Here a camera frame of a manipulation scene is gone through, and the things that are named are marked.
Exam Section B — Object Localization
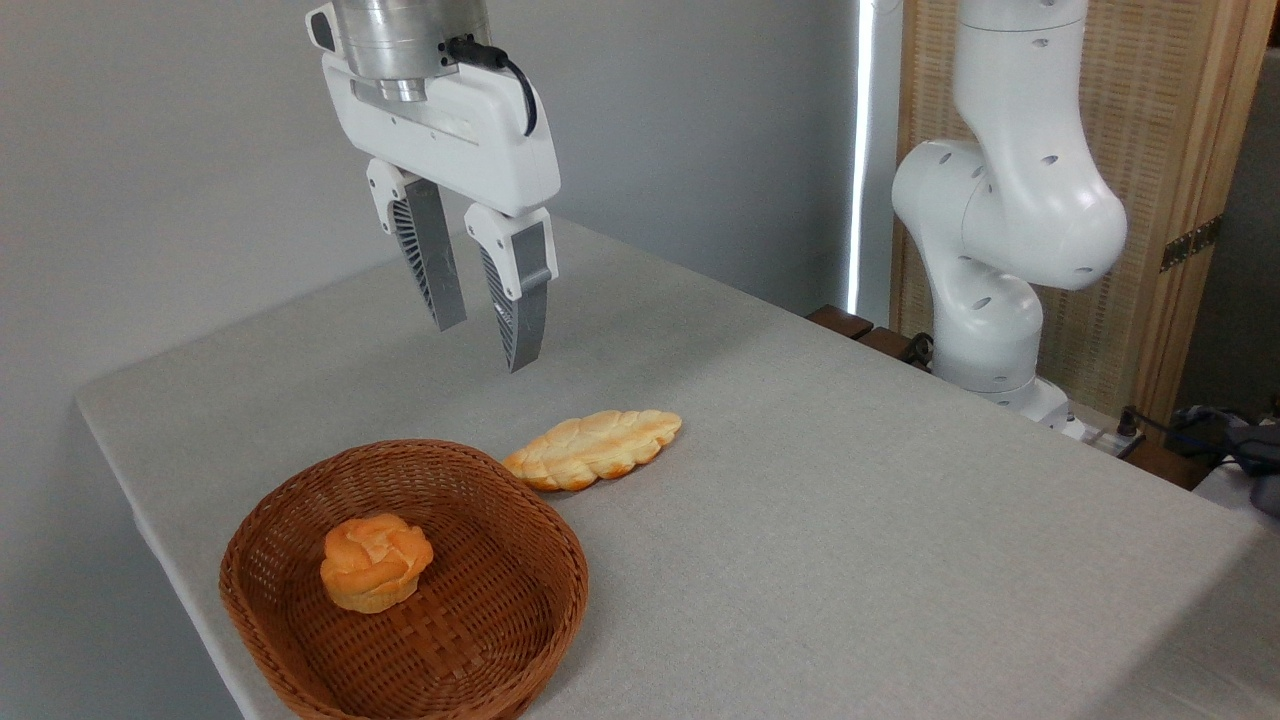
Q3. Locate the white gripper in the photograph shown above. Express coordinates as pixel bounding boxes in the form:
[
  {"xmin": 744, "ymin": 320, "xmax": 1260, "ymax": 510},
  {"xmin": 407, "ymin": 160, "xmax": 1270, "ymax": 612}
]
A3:
[{"xmin": 321, "ymin": 50, "xmax": 562, "ymax": 373}]

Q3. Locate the long braided bread loaf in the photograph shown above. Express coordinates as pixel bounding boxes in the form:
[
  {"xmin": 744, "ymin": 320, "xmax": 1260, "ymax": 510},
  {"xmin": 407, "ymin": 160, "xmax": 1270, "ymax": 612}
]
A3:
[{"xmin": 502, "ymin": 409, "xmax": 684, "ymax": 492}]

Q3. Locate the round orange bread roll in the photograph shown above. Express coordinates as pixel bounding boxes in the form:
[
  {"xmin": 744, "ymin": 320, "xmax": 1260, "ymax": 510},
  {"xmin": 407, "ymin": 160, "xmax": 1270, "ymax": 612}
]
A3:
[{"xmin": 320, "ymin": 513, "xmax": 435, "ymax": 614}]

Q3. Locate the silver metal wrist flange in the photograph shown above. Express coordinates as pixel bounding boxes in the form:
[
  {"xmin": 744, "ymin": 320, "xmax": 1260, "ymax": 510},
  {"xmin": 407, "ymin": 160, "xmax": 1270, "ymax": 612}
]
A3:
[{"xmin": 333, "ymin": 0, "xmax": 492, "ymax": 103}]

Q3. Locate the brown wicker basket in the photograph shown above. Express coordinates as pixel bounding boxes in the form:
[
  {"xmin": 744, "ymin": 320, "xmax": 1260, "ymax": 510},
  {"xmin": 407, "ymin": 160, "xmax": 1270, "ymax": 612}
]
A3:
[{"xmin": 219, "ymin": 439, "xmax": 590, "ymax": 720}]

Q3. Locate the grey tablecloth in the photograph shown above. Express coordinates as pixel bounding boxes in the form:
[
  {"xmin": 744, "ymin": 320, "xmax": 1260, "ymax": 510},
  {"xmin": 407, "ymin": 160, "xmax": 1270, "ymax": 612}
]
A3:
[{"xmin": 75, "ymin": 215, "xmax": 1280, "ymax": 720}]

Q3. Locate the white power strip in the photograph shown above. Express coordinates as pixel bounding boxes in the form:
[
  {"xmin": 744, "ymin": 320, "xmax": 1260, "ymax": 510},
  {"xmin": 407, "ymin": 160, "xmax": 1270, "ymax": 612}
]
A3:
[{"xmin": 1060, "ymin": 415, "xmax": 1143, "ymax": 459}]

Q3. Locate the metal screen hinge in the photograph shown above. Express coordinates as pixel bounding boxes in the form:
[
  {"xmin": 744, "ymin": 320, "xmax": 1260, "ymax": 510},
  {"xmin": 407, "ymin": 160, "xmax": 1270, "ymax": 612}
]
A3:
[{"xmin": 1160, "ymin": 215, "xmax": 1223, "ymax": 273}]

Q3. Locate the dark grey bag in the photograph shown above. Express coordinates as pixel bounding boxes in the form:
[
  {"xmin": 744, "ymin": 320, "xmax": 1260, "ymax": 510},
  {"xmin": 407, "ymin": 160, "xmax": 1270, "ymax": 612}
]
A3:
[{"xmin": 1170, "ymin": 404, "xmax": 1280, "ymax": 517}]

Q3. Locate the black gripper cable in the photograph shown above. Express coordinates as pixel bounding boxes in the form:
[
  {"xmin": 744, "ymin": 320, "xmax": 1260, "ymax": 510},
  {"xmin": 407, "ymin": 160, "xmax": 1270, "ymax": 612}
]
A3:
[{"xmin": 443, "ymin": 36, "xmax": 539, "ymax": 138}]

